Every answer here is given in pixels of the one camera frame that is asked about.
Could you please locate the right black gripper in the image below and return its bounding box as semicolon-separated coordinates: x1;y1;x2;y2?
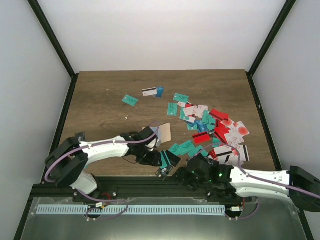
170;167;211;192

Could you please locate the black card front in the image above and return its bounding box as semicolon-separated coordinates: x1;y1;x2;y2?
155;165;174;180

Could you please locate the beige leather card holder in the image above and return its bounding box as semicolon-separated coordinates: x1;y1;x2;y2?
157;123;172;144

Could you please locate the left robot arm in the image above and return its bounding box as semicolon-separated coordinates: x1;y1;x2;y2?
44;126;161;202

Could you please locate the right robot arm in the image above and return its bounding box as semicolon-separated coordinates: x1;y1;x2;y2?
173;154;320;213

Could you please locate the black striped card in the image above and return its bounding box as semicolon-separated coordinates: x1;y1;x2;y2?
165;150;181;167

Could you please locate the teal VIP card centre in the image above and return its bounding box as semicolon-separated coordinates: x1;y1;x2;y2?
178;140;196;156

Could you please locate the teal vip card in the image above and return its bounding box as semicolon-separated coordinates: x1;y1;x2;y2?
178;140;196;156
173;93;189;103

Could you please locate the red card magnetic stripe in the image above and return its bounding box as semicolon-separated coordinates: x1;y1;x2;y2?
192;131;211;145

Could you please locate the teal card upright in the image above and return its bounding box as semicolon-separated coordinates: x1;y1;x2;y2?
167;102;178;116

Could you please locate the teal card far left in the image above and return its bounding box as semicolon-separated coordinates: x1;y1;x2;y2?
122;95;138;107

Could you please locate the white card magnetic stripe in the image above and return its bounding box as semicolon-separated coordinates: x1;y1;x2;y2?
142;87;158;97

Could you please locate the white red patterned card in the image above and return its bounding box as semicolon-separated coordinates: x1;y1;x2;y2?
224;121;250;147

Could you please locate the blue card top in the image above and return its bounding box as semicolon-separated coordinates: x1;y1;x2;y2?
155;86;164;98

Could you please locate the teal VIP card top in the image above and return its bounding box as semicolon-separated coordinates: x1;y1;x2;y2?
173;93;189;103

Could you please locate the light blue slotted strip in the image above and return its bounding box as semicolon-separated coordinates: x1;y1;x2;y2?
36;204;226;216

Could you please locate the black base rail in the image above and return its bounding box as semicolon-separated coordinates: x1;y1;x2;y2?
72;176;213;203

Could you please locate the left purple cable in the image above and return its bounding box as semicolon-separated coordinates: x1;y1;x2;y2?
44;121;161;221

